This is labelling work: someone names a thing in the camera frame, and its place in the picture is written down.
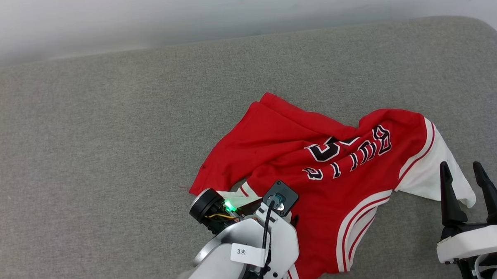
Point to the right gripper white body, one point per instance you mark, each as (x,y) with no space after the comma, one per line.
(475,243)

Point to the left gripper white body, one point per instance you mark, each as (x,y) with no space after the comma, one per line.
(283,245)

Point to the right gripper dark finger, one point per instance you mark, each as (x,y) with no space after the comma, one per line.
(492,201)
(449,198)

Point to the red and white basketball jersey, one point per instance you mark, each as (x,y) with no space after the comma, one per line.
(282,146)

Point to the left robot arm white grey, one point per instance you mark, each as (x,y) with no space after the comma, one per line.
(219,260)

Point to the black cylindrical left wrist motor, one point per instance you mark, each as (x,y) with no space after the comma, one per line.
(203,205)

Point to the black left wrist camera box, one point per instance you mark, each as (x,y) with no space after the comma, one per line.
(288,191)

